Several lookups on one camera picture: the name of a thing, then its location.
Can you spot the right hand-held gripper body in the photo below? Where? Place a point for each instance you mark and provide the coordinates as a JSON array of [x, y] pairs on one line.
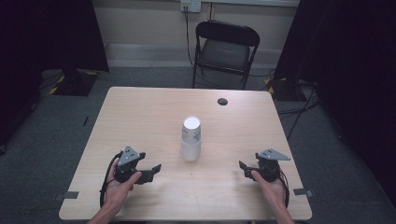
[[267, 168]]

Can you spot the black folding chair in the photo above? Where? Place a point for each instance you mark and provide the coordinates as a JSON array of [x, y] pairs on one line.
[[224, 51]]

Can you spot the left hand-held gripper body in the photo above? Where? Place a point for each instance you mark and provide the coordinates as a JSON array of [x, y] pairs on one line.
[[126, 168]]

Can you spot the grey tape strip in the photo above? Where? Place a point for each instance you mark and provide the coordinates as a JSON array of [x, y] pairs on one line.
[[302, 192], [68, 195]]

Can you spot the black table grommet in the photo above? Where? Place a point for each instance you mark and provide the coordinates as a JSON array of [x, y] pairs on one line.
[[222, 101]]

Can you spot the small black floor marker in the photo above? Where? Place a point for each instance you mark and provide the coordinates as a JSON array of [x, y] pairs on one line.
[[85, 121]]

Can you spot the plain white paper cup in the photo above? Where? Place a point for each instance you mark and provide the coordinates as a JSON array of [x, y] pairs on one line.
[[190, 153]]

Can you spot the dark curtain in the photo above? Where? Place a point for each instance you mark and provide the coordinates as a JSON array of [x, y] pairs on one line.
[[46, 37], [351, 77]]

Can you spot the person's right hand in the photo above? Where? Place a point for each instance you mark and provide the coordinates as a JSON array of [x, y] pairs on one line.
[[272, 189]]

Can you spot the white wall socket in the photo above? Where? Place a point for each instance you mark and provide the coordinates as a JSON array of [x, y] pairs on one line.
[[190, 5]]

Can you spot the black stand base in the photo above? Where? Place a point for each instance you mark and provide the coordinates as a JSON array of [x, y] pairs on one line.
[[73, 83], [281, 90]]

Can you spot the person's left hand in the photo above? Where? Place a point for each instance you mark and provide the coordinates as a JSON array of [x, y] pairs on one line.
[[120, 189]]

